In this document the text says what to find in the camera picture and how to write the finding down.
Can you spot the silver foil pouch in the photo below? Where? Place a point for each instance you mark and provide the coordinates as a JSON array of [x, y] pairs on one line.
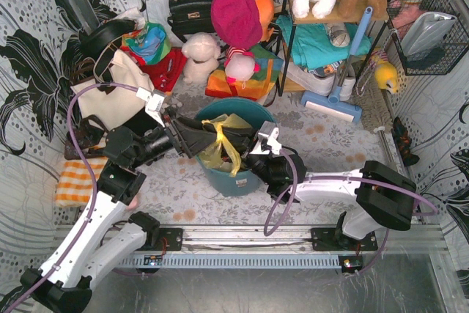
[[427, 31]]

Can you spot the yellow duck plush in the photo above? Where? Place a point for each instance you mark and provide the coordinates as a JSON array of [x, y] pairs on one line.
[[385, 74]]

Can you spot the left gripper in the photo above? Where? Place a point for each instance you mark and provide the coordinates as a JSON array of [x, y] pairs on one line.
[[172, 132]]

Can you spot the wooden metal shelf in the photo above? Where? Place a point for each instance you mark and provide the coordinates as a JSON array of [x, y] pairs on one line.
[[287, 38]]

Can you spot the teal trash bin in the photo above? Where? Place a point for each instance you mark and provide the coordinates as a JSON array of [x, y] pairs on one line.
[[244, 182]]

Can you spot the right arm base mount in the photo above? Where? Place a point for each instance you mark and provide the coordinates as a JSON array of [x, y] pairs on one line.
[[330, 239]]

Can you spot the black orange toy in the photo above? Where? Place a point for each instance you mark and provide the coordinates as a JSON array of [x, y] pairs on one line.
[[403, 143]]

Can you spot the black leather handbag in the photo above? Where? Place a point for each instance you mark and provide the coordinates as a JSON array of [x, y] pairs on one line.
[[189, 17]]

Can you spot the cream plush bear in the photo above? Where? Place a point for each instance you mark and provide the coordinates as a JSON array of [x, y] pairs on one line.
[[202, 53]]

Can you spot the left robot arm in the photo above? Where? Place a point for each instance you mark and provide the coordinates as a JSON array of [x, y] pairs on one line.
[[64, 283]]

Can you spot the rainbow striped cloth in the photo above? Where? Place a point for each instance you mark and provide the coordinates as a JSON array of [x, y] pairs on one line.
[[258, 86]]

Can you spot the cream canvas tote bag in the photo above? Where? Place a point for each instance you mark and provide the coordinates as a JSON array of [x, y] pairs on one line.
[[114, 106]]

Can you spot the brown patterned bag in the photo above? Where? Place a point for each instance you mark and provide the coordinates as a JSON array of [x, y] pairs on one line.
[[91, 136]]

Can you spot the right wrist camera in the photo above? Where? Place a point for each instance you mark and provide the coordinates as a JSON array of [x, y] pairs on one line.
[[267, 140]]

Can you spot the black wire basket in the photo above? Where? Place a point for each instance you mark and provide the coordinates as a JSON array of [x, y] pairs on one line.
[[436, 61]]

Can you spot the white pink plush doll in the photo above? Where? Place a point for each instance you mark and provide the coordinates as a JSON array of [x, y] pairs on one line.
[[240, 65]]

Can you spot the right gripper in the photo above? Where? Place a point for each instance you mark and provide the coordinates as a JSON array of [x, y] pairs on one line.
[[251, 152]]

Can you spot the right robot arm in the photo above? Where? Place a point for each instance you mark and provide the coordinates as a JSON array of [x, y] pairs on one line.
[[381, 197]]

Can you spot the colourful printed bag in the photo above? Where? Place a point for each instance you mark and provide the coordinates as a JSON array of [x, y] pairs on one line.
[[148, 46]]

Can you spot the yellow trash bag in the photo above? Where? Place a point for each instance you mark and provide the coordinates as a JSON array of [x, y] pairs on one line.
[[221, 155]]

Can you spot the orange checkered cloth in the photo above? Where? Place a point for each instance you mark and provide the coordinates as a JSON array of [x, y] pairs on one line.
[[74, 188]]

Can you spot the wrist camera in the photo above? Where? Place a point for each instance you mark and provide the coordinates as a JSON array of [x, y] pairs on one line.
[[153, 103], [267, 140]]

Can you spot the black round hat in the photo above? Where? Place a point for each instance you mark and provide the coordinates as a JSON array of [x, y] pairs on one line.
[[93, 44]]

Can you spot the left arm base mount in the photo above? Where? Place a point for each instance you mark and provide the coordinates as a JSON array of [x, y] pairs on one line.
[[168, 239]]

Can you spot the beige dust mop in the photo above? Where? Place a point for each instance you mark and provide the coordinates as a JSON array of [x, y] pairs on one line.
[[375, 116]]

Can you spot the pink glasses case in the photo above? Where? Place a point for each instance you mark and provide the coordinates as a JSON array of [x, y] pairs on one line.
[[133, 204]]

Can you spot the orange plush toy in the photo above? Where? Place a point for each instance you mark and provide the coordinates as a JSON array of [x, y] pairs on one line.
[[266, 14]]

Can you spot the magenta cloth bag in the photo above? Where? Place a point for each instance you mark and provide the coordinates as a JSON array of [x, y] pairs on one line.
[[236, 22]]

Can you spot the teal folded cloth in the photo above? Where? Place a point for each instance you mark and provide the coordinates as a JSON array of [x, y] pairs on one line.
[[312, 47]]

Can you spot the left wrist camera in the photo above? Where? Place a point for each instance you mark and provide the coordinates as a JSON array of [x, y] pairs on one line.
[[153, 103]]

